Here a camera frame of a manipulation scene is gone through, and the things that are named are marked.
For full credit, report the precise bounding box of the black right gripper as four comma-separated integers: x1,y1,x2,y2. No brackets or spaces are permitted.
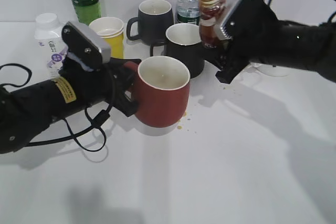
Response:
203,3,277,83

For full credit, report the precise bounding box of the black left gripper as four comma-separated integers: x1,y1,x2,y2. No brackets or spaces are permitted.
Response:
58,57,138,117

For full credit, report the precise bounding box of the orange juice bottle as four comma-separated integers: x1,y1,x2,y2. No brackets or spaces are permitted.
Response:
198,0,226,48

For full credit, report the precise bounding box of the red ceramic mug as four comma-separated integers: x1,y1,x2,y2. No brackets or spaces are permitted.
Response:
124,56,191,128

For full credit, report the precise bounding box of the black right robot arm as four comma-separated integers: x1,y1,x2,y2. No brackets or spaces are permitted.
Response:
204,0,335,84

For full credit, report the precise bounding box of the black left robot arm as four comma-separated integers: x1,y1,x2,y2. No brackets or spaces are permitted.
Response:
1,59,141,154

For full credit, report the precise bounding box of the yellow paper cup stack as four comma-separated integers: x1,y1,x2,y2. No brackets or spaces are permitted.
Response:
89,17,124,59

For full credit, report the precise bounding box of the clear water bottle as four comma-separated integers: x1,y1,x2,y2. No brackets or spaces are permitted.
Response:
175,0,200,25

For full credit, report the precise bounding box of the black mug front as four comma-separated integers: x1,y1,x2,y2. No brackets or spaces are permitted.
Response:
150,23,205,79

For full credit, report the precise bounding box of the white yogurt drink carton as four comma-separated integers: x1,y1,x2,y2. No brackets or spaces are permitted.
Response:
34,13,68,78

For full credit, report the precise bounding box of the dark grey mug rear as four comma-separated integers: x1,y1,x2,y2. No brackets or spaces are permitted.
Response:
126,0,174,45

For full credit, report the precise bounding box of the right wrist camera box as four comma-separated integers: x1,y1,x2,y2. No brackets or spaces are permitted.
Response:
214,0,264,41

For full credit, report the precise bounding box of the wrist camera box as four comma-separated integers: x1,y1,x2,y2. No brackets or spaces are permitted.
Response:
214,0,264,41
61,21,111,72

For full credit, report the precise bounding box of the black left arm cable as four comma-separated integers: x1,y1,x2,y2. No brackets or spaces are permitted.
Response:
0,63,116,153

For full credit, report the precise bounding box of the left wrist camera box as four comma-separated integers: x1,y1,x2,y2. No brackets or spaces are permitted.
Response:
61,21,111,72

